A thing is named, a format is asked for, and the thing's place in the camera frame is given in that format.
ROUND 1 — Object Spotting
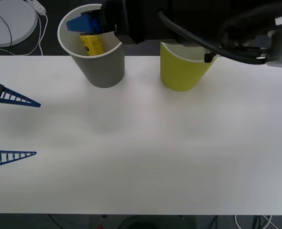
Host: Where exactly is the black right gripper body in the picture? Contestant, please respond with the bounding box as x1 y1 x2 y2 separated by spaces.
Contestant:
99 0 141 46

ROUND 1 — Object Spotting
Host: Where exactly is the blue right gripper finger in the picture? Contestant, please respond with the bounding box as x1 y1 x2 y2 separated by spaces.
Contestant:
65 10 101 34

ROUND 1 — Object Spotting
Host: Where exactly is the yellow bottle with black cap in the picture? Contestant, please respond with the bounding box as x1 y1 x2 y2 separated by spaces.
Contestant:
80 33 105 57

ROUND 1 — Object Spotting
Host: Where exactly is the white power strip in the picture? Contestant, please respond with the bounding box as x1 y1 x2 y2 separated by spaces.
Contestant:
26 0 47 16

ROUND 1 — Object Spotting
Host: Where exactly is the grey plastic bin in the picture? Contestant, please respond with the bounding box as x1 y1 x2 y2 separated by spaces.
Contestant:
57 3 126 88

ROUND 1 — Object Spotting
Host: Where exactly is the white round disc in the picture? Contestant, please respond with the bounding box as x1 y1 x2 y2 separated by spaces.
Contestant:
0 0 39 48

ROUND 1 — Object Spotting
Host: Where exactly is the yellow-green plastic bin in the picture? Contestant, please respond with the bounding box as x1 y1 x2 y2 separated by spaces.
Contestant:
159 42 218 92

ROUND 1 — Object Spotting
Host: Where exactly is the white power strip cable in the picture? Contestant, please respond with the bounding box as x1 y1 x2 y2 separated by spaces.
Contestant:
0 13 49 57

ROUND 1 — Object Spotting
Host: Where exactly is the black cable across disc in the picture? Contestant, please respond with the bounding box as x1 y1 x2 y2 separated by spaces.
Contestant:
0 4 13 56

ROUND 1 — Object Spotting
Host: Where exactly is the white cable under table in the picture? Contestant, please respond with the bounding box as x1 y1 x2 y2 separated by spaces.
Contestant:
234 214 276 229

